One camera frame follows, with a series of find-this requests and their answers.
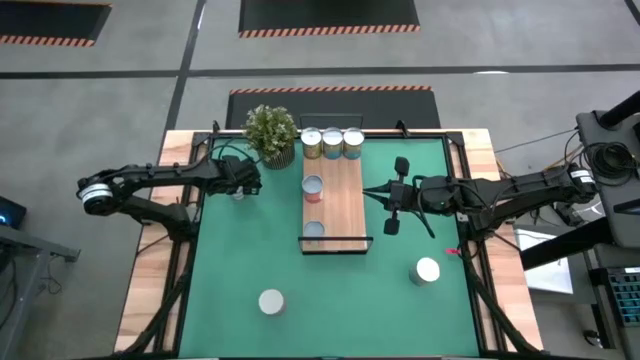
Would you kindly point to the gold sided tin can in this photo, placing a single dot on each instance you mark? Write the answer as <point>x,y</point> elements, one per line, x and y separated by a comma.
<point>311,137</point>

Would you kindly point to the carrot print tin can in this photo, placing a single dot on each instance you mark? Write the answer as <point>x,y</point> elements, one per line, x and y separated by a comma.
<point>313,229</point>

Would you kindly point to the white paper sheet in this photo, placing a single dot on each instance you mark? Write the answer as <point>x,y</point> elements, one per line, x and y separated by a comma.
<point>550,277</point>

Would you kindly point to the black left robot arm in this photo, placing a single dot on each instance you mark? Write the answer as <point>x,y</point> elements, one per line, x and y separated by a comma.
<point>165,172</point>

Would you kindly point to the cherries label tin can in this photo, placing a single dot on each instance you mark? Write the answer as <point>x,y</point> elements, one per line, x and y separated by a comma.
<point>332,137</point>

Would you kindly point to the black diagonal beam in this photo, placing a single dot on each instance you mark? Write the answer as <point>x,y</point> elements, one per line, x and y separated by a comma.
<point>565,245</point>

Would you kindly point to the orange and red tin can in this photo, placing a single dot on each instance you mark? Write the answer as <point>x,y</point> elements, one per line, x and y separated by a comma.
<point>312,185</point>
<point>271,301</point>

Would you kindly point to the green table mat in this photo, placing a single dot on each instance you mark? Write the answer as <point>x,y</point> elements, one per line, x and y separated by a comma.
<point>400,325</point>

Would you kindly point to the pale sided tin can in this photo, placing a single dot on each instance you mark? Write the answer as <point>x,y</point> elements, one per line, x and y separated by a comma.
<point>427,270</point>

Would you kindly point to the black hazard striped floor mat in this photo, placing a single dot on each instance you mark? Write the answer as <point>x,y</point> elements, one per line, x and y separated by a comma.
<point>390,102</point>
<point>50,22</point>
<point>325,15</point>

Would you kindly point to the black cart pole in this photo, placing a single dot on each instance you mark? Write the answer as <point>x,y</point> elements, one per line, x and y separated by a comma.
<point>620,111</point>

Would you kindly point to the black metal rig frame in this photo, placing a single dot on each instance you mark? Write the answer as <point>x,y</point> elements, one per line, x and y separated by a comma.
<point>200,141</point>

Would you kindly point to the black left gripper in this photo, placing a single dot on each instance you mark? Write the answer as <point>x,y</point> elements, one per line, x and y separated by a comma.
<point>237,172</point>

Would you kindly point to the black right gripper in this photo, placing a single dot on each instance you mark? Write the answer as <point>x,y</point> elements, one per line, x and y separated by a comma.
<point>430,195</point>

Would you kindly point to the grey side desk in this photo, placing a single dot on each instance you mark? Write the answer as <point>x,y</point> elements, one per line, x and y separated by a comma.
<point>30,242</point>

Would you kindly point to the dark screen with blue light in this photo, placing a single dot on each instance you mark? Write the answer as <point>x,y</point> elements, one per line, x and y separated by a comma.
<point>12,212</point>

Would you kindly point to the potted artificial plant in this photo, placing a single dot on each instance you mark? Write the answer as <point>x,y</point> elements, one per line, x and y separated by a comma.
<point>270,130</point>

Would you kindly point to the wooden shelf with black frame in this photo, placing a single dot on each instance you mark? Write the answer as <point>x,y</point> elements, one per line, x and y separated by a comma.
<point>345,200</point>

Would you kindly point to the grey equipment cart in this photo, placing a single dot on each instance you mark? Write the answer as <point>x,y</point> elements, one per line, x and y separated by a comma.
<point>625,232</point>

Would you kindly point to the black table clamp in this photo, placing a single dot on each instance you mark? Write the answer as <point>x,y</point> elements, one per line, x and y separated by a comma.
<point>216,127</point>
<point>401,128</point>

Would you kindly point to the backlit keyboard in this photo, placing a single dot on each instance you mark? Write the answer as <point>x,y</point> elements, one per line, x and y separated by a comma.
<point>627,297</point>

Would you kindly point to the black computer mouse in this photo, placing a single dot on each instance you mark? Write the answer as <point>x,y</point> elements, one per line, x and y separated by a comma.
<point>592,338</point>

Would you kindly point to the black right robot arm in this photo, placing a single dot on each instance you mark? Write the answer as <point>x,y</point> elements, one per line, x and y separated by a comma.
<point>525,187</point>

